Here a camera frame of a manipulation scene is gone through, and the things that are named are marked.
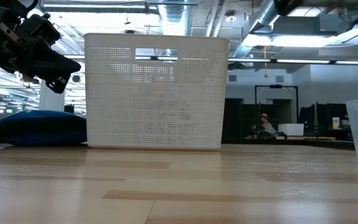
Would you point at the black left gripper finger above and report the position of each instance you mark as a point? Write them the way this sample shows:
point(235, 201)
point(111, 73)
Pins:
point(57, 83)
point(54, 62)

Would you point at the blue fabric pouch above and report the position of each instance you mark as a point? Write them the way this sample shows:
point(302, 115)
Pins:
point(36, 129)

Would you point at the white perforated plastic basket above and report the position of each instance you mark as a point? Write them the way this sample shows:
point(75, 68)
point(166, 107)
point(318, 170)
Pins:
point(157, 105)

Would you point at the person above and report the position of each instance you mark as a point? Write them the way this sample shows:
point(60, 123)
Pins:
point(265, 124)

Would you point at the white box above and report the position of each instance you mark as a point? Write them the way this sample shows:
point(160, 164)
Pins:
point(291, 129)

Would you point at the small yellow white bottle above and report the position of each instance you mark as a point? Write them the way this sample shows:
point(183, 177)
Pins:
point(336, 123)

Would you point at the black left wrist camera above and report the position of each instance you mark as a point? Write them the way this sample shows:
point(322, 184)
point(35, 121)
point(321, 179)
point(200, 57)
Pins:
point(40, 29)

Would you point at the silver ceiling air duct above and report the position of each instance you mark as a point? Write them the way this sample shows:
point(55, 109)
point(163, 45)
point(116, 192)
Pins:
point(259, 18)

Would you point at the black metal stand frame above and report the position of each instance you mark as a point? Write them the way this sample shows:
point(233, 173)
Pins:
point(276, 86)

